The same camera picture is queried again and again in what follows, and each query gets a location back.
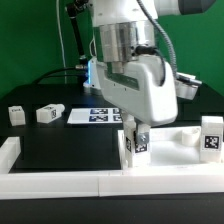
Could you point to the white U-shaped fence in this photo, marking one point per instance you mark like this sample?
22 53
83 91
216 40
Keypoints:
202 178

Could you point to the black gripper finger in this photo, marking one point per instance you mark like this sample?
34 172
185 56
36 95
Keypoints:
126 117
142 134

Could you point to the white square tabletop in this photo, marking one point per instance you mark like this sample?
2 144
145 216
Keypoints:
175 146

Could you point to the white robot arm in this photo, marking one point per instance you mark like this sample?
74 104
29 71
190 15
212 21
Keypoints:
135 58

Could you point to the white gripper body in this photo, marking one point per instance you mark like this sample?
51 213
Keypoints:
146 89

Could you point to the white AprilTag sheet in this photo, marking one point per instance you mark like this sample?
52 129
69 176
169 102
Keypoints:
94 116

